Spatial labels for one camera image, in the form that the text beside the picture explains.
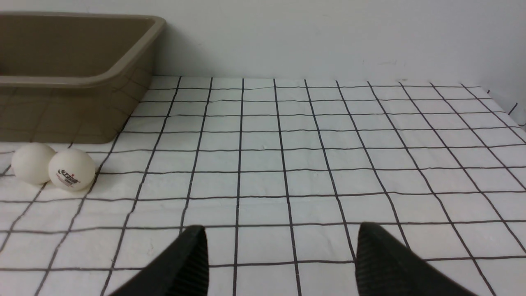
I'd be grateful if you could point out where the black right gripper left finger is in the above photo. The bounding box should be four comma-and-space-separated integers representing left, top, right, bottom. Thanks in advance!
111, 225, 209, 296

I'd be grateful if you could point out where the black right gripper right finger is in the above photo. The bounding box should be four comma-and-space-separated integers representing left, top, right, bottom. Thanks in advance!
355, 222, 474, 296

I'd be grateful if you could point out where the white table-tennis ball with logo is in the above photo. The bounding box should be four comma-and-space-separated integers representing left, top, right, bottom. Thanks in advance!
48, 148, 96, 192

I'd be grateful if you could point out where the plain white table-tennis ball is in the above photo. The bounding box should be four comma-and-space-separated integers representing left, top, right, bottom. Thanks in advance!
11, 143, 56, 185

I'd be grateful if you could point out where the white grid-pattern tablecloth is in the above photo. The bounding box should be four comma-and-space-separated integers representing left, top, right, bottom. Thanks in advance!
0, 76, 525, 296

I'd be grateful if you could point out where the olive plastic bin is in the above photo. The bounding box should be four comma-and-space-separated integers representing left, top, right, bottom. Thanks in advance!
0, 12, 166, 144

